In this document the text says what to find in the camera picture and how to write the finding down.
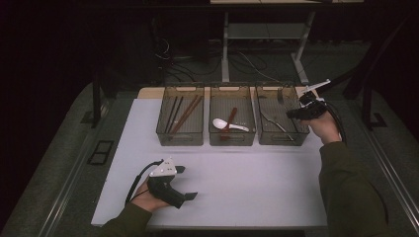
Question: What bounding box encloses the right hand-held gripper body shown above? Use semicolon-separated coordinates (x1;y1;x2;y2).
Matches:
294;78;331;121

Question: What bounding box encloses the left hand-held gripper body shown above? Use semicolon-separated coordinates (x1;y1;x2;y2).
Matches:
146;156;187;209

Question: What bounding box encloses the metal fork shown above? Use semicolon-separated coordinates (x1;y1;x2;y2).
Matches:
260;110;294;142

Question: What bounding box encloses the smoky transparent plastic bin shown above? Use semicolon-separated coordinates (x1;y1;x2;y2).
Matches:
209;86;257;147
155;86;206;147
255;85;311;146

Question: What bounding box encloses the white ceramic spoon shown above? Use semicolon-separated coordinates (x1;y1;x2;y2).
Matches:
211;118;250;133

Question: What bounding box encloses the brown wooden spoon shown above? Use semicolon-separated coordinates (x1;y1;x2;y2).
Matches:
219;107;238;141

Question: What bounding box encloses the person's left hand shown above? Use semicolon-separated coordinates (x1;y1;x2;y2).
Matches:
131;181;171;213

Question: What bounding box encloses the person's right hand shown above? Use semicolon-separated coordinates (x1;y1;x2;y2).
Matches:
299;112;342;145

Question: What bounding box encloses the black metal stand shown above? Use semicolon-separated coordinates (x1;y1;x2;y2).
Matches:
80;73;112;129
317;13;419;131

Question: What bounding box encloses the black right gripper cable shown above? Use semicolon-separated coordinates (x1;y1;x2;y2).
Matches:
324;101;348;144

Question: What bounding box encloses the tangle of floor cables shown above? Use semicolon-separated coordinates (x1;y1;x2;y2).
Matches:
154;36;285;83

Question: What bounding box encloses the black floor socket frame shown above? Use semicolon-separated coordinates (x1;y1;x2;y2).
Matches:
87;139;115;166

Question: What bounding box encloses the white metal desk frame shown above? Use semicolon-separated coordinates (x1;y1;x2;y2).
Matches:
210;0;365;85

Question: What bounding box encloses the metal floor rail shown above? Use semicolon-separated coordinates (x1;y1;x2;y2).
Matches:
39;98;112;237
347;98;419;225

